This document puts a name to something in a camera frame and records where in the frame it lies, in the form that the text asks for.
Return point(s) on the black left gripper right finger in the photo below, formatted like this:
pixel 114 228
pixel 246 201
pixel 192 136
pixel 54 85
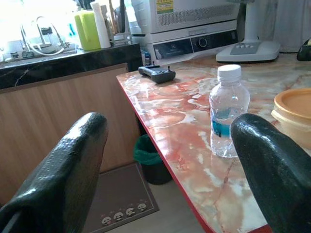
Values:
pixel 279 174

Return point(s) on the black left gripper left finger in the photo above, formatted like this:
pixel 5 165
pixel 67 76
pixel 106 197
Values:
pixel 60 170

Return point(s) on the wooden cabinet black countertop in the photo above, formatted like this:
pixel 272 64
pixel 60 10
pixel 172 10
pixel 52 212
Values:
pixel 48 109

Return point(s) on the brown floor mat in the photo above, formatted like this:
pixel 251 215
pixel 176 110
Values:
pixel 121 189

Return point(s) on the cream container orange lid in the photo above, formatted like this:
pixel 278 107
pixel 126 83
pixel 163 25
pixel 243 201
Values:
pixel 296 104

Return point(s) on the black bin green liner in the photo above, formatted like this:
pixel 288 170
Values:
pixel 150 165

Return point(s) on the clear water bottle white cap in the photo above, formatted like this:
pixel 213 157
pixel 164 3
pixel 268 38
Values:
pixel 228 97

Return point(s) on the black round object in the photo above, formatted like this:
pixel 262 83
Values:
pixel 305 52

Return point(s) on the white standing fan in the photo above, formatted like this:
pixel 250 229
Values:
pixel 247 49

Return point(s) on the grey remote controller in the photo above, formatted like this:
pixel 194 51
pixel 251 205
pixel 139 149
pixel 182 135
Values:
pixel 158 72

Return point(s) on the chrome sink faucet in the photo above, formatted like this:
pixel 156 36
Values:
pixel 43 31

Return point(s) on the green plastic pitcher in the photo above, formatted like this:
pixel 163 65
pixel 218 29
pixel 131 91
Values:
pixel 87 31

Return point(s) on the small white bottle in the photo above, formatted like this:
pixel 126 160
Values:
pixel 147 58

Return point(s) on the clear utensil holder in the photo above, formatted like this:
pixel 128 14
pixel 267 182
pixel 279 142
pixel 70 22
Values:
pixel 120 36

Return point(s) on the tall white bottle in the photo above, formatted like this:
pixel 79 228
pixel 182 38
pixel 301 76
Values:
pixel 101 26

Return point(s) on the white oven black panel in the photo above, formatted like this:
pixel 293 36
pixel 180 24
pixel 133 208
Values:
pixel 175 46

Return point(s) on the white microwave oven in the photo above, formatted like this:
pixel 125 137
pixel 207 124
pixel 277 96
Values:
pixel 194 14

